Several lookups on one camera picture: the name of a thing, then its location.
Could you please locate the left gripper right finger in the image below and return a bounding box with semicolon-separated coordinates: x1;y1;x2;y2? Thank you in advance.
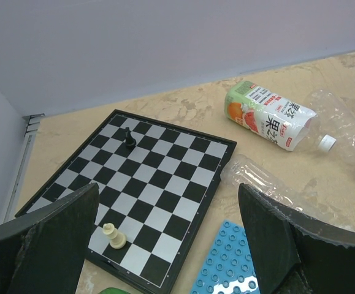
238;184;355;293

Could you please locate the black chess piece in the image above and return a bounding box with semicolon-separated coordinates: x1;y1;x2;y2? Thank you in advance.
124;127;137;150

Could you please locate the clear bottle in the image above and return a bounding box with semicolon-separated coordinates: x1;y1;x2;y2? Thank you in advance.
305;89;355;168
221;154;355;231

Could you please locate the cream chess piece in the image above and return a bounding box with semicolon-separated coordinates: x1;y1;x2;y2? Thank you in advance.
102;223;126;249

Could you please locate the black white chessboard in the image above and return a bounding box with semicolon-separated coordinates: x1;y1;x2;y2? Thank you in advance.
18;110;236;293

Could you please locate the aluminium frame rail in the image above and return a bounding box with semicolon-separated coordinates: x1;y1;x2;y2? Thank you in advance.
0;113;45;224

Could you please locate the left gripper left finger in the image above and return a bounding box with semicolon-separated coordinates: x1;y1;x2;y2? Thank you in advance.
0;183;99;293

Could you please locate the blue studded baseplate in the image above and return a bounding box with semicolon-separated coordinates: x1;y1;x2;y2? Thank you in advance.
190;220;260;294

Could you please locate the juice bottle with white label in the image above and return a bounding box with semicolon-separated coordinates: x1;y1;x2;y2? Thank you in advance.
224;80;337;153

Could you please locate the green plastic bottle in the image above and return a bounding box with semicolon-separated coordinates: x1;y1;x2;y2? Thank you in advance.
99;287;127;294

